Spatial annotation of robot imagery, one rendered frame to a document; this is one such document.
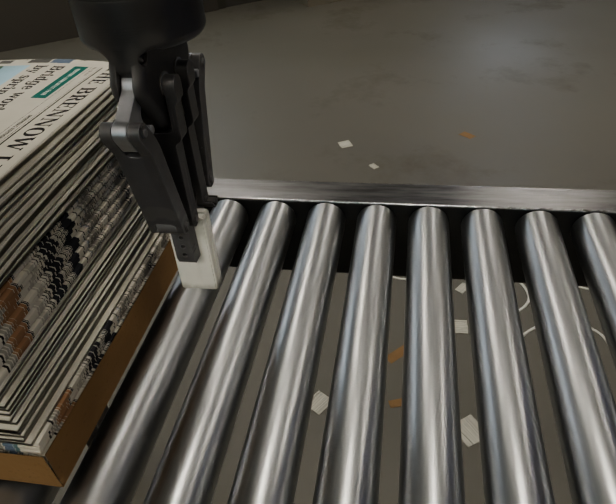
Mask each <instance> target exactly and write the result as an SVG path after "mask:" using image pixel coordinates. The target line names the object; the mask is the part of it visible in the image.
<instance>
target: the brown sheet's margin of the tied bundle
mask: <svg viewBox="0 0 616 504"><path fill-rule="evenodd" d="M177 270H178V267H177V263H176V259H175V256H174V252H173V248H172V244H171V240H169V241H168V243H167V245H166V247H165V249H164V251H163V252H162V254H161V256H160V258H159V260H158V261H157V263H156V265H155V267H154V269H153V270H152V272H151V274H150V276H149V278H148V279H147V281H146V283H145V285H144V287H143V288H142V290H141V292H140V294H139V295H138V297H137V299H136V301H135V303H134V304H133V306H132V308H131V310H130V311H129V313H128V315H127V317H126V318H125V320H124V322H123V324H122V325H121V327H120V329H119V330H118V332H117V334H116V336H115V337H114V339H113V341H112V342H111V344H110V346H109V348H108V349H107V351H106V353H105V354H104V356H103V358H102V360H101V361H100V363H99V365H98V366H97V368H96V370H95V371H94V373H93V375H92V376H91V378H90V380H89V381H88V383H87V385H86V387H85V388H84V390H83V392H82V393H81V395H80V397H79V398H78V400H77V402H76V403H75V405H74V407H73V408H72V410H71V412H70V413H69V415H68V417H67V418H66V420H65V422H64V423H63V425H62V427H61V428H60V430H59V432H58V434H57V435H56V437H55V439H54V440H53V442H52V444H51V445H50V447H49V449H48V450H47V452H46V454H45V456H46V458H47V459H48V461H49V463H50V465H51V466H52V468H53V470H54V472H55V473H56V475H57V477H58V479H59V480H60V481H59V480H58V479H57V477H56V476H55V474H54V473H53V471H52V470H51V468H50V467H49V466H48V464H47V463H46V461H45V460H44V458H43V457H39V456H30V455H20V454H11V453H2V452H0V479H1V480H9V481H17V482H25V483H33V484H41V485H49V486H56V487H64V486H65V484H66V482H67V480H68V478H69V476H70V474H71V472H72V470H73V469H74V467H75V465H76V463H77V461H78V459H79V457H80V455H81V453H82V451H83V449H84V448H85V446H86V444H87V442H88V440H89V438H90V436H91V434H92V432H93V430H94V429H95V427H96V425H97V423H98V421H99V419H100V417H101V415H102V413H103V411H104V409H105V408H106V406H107V404H108V402H109V400H110V398H111V396H112V394H113V392H114V390H115V388H116V387H117V385H118V383H119V381H120V379H121V377H122V375H123V373H124V371H125V369H126V367H127V366H128V364H129V362H130V360H131V358H132V356H133V354H134V352H135V350H136V348H137V346H138V345H139V343H140V341H141V339H142V337H143V335H144V333H145V331H146V329H147V327H148V325H149V324H150V322H151V320H152V318H153V316H154V314H155V312H156V310H157V308H158V306H159V305H160V303H161V301H162V299H163V297H164V295H165V293H166V291H167V289H168V287H169V285H170V284H171V282H172V280H173V278H174V276H175V274H176V272H177ZM60 482H61V483H60Z"/></svg>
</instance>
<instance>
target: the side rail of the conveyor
mask: <svg viewBox="0 0 616 504"><path fill-rule="evenodd" d="M207 192H208V195H218V201H220V200H225V199H229V200H233V201H236V202H238V203H240V204H241V205H242V206H243V207H244V208H245V209H246V211H247V213H248V223H247V225H246V227H245V230H244V232H243V235H242V237H241V239H240V242H239V244H238V247H237V249H236V251H235V254H234V256H233V259H232V261H231V263H230V266H229V267H238V264H239V262H240V259H241V257H242V254H243V252H244V249H245V246H246V244H247V241H248V239H249V236H250V234H251V231H252V229H253V226H254V224H255V221H256V219H257V216H258V214H259V211H260V209H261V207H262V206H263V205H264V204H266V203H268V202H272V201H279V202H283V203H285V204H287V205H288V206H290V207H291V208H292V209H293V210H294V212H295V214H296V224H295V227H294V230H293V234H292V237H291V240H290V244H289V247H288V250H287V253H286V257H285V260H284V263H283V267H282V270H292V269H293V266H294V262H295V259H296V255H297V251H298V248H299V244H300V241H301V237H302V234H303V230H304V226H305V223H306V219H307V216H308V213H309V211H310V209H311V208H312V207H313V206H315V205H317V204H320V203H330V204H333V205H335V206H337V207H339V208H340V209H341V210H342V211H343V213H344V215H345V219H346V221H345V227H344V233H343V238H342V244H341V249H340V254H339V260H338V265H337V271H336V273H349V268H350V262H351V255H352V249H353V243H354V236H355V230H356V224H357V217H358V215H359V213H360V211H361V210H362V209H364V208H365V207H367V206H370V205H382V206H385V207H387V208H389V209H390V210H391V211H392V212H393V213H394V215H395V217H396V235H395V251H394V266H393V276H404V277H406V271H407V243H408V221H409V217H410V216H411V214H412V213H413V212H414V211H416V210H417V209H420V208H423V207H435V208H438V209H440V210H442V211H443V212H444V213H445V214H446V215H447V217H448V221H449V237H450V253H451V270H452V279H458V280H465V270H464V258H463V247H462V236H461V222H462V219H463V218H464V217H465V216H466V215H467V214H468V213H469V212H471V211H473V210H476V209H490V210H493V211H495V212H496V213H497V214H499V216H500V217H501V219H502V222H503V228H504V233H505V238H506V244H507V249H508V254H509V260H510V265H511V270H512V276H513V281H514V283H526V281H525V277H524V272H523V267H522V263H521V258H520V253H519V248H518V244H517V239H516V234H515V225H516V223H517V221H518V220H519V219H520V218H521V217H522V216H523V215H525V214H527V213H529V212H532V211H546V212H549V213H551V214H552V215H553V216H555V218H556V219H557V221H558V224H559V228H560V231H561V234H562V237H563V240H564V243H565V246H566V250H567V253H568V256H569V259H570V262H571V265H572V268H573V272H574V275H575V278H576V281H577V284H578V286H583V287H588V285H587V282H586V279H585V276H584V273H583V270H582V267H581V265H580V262H579V259H578V256H577V253H576V250H575V247H574V244H573V241H572V238H571V235H570V230H571V227H572V225H573V224H574V222H575V221H576V220H577V219H579V218H580V217H582V216H584V215H586V214H590V213H603V214H606V215H608V216H610V217H611V218H612V219H613V220H614V222H615V224H616V190H584V189H551V188H517V187H484V186H450V185H417V184H384V183H350V182H317V181H283V180H250V179H216V178H214V183H213V185H212V187H207Z"/></svg>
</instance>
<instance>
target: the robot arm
mask: <svg viewBox="0 0 616 504"><path fill-rule="evenodd" d="M68 1H69V5H70V8H71V11H72V15H73V18H74V21H75V25H76V28H77V31H78V35H79V38H80V40H81V41H82V43H83V44H84V45H85V46H87V47H88V48H90V49H92V50H96V51H98V52H99V53H101V54H102V55H103V56H104V57H105V58H106V59H107V60H108V62H109V66H108V67H109V76H110V87H111V91H112V94H113V96H114V98H115V100H116V101H117V102H118V107H117V111H116V116H115V120H114V122H102V123H101V124H100V126H99V137H100V140H101V141H102V143H103V144H104V145H105V146H106V147H107V148H108V149H109V150H110V151H111V152H112V153H113V154H114V155H115V157H116V159H117V161H118V163H119V165H120V167H121V169H122V172H123V174H124V176H125V178H126V180H127V182H128V184H129V186H130V188H131V190H132V193H133V195H134V197H135V199H136V201H137V203H138V205H139V207H140V209H141V212H142V214H143V216H144V218H145V220H146V222H147V224H148V226H149V228H150V230H151V232H152V233H169V236H170V240H171V244H172V248H173V252H174V256H175V259H176V263H177V267H178V271H179V275H180V279H181V282H182V286H183V287H184V288H201V289H217V288H218V287H219V283H220V282H221V280H222V275H221V270H220V265H219V260H218V255H217V250H216V245H215V241H214V236H213V231H212V226H211V221H210V216H209V211H208V210H207V209H205V208H204V207H216V206H217V203H218V195H208V192H207V187H212V185H213V183H214V177H213V168H212V158H211V147H210V137H209V126H208V116H207V105H206V95H205V57H204V54H203V53H189V50H188V44H187V41H190V40H191V39H193V38H195V37H196V36H198V35H199V34H200V33H201V32H202V31H203V29H204V27H205V24H206V17H205V11H204V5H203V0H68Z"/></svg>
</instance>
